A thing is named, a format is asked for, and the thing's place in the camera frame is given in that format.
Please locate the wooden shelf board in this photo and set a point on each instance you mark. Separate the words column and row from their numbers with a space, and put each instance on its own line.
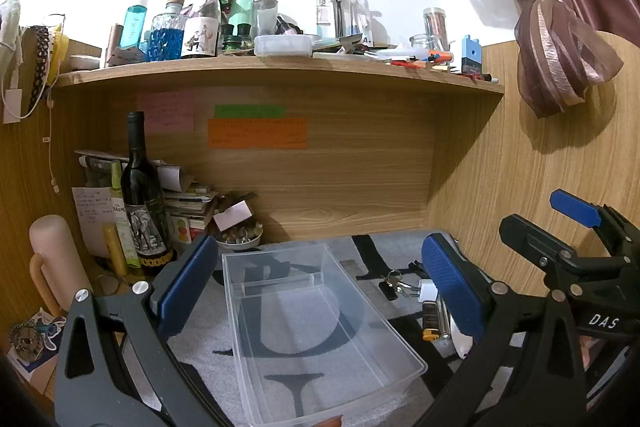
column 280, row 71

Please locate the white charger plug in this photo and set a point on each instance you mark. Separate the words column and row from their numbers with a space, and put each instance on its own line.
column 427, row 291

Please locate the pink thermos bottle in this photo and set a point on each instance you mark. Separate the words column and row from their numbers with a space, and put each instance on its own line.
column 55, row 252

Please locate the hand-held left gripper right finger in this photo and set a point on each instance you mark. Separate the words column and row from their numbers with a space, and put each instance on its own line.
column 450, row 287

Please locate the clutter of pens and stationery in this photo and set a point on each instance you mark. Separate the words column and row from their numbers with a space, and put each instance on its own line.
column 400, row 57

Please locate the dark wine bottle elephant label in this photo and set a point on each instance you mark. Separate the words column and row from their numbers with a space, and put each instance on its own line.
column 142, row 187

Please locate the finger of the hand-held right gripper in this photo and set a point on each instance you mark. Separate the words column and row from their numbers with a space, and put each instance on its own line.
column 575, row 207
column 540, row 242

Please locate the black lace band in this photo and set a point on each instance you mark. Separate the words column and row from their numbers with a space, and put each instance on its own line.
column 39, row 67

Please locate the stack of books and papers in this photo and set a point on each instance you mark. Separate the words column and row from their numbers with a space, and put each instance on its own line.
column 192, row 207

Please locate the green sticky note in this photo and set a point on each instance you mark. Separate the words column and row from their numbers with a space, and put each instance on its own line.
column 249, row 111

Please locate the black binder clip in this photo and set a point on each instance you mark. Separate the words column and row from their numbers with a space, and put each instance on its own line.
column 416, row 267

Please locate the yellow plastic item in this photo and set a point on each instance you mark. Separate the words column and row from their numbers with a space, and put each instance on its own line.
column 60, row 47

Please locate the pink tied curtain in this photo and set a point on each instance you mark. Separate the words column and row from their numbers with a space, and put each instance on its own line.
column 560, row 22

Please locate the short glass jar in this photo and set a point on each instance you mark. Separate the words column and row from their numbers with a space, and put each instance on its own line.
column 422, row 43

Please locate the white handwritten note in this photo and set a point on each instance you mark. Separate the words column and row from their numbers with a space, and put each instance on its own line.
column 90, row 217

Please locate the mint green pump bottle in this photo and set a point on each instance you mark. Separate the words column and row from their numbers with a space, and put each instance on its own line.
column 244, row 7

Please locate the clear bottle with silver cap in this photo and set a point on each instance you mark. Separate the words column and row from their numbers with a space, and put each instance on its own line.
column 266, row 14

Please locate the yellow tube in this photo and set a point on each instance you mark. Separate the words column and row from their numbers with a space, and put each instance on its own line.
column 115, row 252

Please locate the rolled newspaper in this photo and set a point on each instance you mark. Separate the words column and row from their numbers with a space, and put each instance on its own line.
column 100, row 159

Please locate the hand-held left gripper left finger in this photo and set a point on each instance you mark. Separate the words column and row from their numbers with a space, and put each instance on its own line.
column 186, row 279

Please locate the white handheld facial device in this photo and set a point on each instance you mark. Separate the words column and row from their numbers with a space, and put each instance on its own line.
column 461, row 344

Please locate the blue plastic block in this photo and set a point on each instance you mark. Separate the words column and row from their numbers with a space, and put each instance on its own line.
column 471, row 53

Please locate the pale pink card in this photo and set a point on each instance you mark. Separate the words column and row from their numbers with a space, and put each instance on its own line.
column 232, row 215

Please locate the glass bottle with cartoon label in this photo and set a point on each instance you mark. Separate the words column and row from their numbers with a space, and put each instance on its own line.
column 200, row 38

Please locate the toothbrush package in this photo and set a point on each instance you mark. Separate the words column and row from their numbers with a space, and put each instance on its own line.
column 345, row 12

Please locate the dark green glass jars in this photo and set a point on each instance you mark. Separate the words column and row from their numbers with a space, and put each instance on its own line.
column 236, row 38

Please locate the orange sticky note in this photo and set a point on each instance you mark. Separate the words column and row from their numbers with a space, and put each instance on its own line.
column 257, row 133

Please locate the pink sticky note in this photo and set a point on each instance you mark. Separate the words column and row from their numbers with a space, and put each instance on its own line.
column 166, row 111

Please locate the silver metal tool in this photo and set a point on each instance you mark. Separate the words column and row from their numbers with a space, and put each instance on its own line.
column 444, row 317

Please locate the bunch of keys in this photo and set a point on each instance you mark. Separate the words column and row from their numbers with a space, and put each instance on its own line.
column 392, row 279

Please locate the grey mat with black letters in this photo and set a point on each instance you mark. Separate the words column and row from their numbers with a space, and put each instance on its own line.
column 220, row 369

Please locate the small white box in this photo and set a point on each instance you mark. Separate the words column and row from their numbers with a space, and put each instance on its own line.
column 85, row 62

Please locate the white curled paper sheet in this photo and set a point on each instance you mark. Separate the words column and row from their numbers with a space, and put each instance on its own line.
column 169, row 178

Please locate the clear plastic storage box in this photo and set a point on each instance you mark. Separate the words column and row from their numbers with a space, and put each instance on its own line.
column 310, row 332

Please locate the tall clear jar rose contents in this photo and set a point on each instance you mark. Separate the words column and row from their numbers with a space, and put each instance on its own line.
column 434, row 24

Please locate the sticker cards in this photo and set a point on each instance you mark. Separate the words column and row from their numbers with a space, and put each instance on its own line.
column 35, row 339

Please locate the small round mirror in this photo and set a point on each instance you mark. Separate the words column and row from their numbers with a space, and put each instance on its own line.
column 111, row 284

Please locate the white cloth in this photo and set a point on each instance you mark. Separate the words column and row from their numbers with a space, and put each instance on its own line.
column 10, row 32

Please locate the white plastic container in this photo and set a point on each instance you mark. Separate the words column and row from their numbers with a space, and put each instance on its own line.
column 282, row 45

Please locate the teal plastic bottle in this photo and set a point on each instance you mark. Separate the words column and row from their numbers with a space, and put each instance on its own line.
column 134, row 27

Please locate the bowl of small stones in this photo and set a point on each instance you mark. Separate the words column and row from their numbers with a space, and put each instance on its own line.
column 240, row 239

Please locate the black and gold lighter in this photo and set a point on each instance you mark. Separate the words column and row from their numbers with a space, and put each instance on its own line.
column 430, row 319

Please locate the blue patterned glass bottle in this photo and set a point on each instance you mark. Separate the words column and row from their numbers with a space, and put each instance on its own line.
column 167, row 34

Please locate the white wall charger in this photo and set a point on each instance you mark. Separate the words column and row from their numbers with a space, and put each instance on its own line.
column 12, row 107

